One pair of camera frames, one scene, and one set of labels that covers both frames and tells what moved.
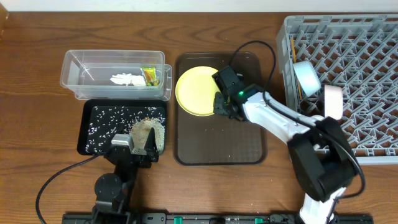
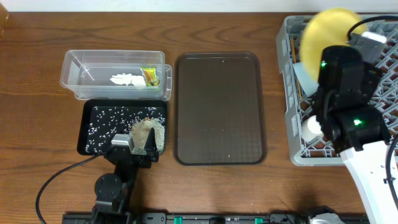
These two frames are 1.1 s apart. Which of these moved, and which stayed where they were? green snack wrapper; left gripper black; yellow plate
Moved: yellow plate
Stayed: left gripper black; green snack wrapper
